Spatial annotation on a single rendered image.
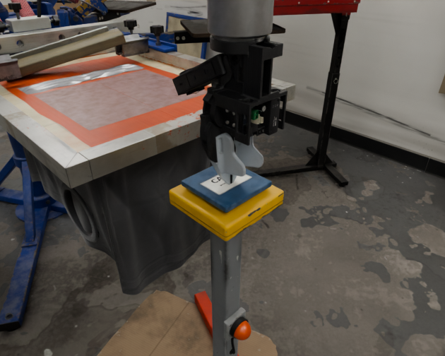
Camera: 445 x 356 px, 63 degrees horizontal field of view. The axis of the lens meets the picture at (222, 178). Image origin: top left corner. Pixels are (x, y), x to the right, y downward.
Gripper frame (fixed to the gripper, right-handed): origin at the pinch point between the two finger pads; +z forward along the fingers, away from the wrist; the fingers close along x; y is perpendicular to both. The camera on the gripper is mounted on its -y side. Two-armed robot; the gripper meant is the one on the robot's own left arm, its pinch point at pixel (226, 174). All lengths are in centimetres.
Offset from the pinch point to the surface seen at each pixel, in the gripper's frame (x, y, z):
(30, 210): -1, -138, 82
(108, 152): -9.8, -17.4, -0.7
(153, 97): 16.2, -42.5, 2.7
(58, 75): 7, -78, 3
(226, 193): -2.4, 2.4, 1.3
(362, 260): 104, -11, 98
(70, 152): -14.3, -21.8, -0.7
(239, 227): -3.7, 6.4, 4.5
